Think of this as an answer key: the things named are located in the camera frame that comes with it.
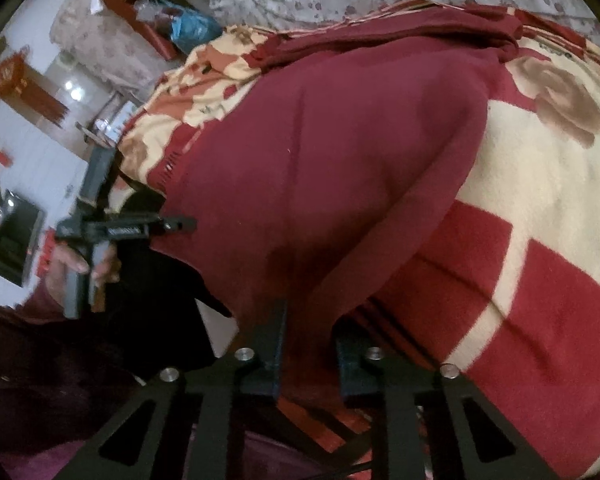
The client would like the pale floral quilt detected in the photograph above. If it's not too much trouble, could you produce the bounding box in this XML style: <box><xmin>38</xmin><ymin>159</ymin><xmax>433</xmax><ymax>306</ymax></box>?
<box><xmin>50</xmin><ymin>0</ymin><xmax>181</xmax><ymax>91</ymax></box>

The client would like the cream and red printed blanket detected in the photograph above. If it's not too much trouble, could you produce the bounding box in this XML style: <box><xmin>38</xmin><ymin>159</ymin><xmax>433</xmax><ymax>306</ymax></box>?
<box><xmin>117</xmin><ymin>2</ymin><xmax>600</xmax><ymax>480</ymax></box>

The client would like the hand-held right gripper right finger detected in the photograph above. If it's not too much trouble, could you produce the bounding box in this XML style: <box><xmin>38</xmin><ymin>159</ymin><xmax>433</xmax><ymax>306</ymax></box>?
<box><xmin>334</xmin><ymin>327</ymin><xmax>561</xmax><ymax>480</ymax></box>

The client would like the black cloth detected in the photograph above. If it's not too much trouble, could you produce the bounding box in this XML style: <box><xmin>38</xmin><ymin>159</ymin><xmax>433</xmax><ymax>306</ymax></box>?
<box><xmin>107</xmin><ymin>187</ymin><xmax>233</xmax><ymax>376</ymax></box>

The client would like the person's left hand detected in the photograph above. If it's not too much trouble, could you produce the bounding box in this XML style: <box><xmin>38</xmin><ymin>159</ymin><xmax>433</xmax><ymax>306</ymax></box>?
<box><xmin>44</xmin><ymin>244</ymin><xmax>122</xmax><ymax>306</ymax></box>

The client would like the maroon sweater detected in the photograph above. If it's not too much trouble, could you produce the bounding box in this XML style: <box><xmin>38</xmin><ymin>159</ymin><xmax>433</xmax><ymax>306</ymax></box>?
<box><xmin>150</xmin><ymin>2</ymin><xmax>523</xmax><ymax>411</ymax></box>

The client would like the blue plastic bag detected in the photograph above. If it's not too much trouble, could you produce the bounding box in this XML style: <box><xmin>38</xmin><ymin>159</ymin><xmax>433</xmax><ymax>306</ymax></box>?
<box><xmin>170</xmin><ymin>7</ymin><xmax>221</xmax><ymax>53</ymax></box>

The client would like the black flat screen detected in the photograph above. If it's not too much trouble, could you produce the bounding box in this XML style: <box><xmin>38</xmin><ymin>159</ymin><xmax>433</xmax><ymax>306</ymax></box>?
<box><xmin>0</xmin><ymin>187</ymin><xmax>46</xmax><ymax>288</ymax></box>

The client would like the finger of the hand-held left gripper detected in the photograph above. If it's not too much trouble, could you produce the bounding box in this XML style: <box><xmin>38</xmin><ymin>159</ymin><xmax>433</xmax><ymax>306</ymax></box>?
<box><xmin>107</xmin><ymin>215</ymin><xmax>197</xmax><ymax>240</ymax></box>

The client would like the red knot wall ornament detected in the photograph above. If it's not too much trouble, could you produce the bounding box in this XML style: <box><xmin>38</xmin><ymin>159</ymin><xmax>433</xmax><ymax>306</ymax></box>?
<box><xmin>0</xmin><ymin>47</ymin><xmax>71</xmax><ymax>128</ymax></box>

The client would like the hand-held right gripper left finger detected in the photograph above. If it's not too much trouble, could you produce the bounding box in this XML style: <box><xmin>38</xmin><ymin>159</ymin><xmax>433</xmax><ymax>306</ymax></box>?
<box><xmin>67</xmin><ymin>300</ymin><xmax>288</xmax><ymax>480</ymax></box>

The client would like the person's left forearm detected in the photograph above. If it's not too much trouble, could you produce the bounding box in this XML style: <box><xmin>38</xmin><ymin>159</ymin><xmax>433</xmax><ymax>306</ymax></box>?
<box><xmin>0</xmin><ymin>280</ymin><xmax>151</xmax><ymax>461</ymax></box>

